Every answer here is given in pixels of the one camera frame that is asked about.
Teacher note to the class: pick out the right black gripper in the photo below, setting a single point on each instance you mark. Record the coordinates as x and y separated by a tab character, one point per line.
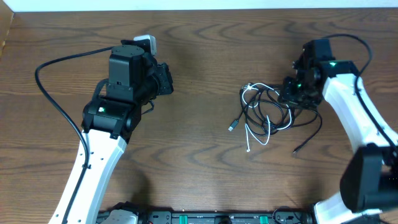
290	92

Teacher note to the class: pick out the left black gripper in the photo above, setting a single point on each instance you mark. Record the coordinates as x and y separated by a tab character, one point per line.
165	78

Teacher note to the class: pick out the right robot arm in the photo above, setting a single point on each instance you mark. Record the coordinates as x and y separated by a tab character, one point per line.
368	186

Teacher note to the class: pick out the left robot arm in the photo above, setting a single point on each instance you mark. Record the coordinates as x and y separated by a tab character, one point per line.
114	111

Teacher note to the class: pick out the cardboard box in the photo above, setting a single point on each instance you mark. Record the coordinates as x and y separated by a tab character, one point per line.
6	18

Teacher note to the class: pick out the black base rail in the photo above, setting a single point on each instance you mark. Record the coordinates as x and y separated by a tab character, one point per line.
167	217

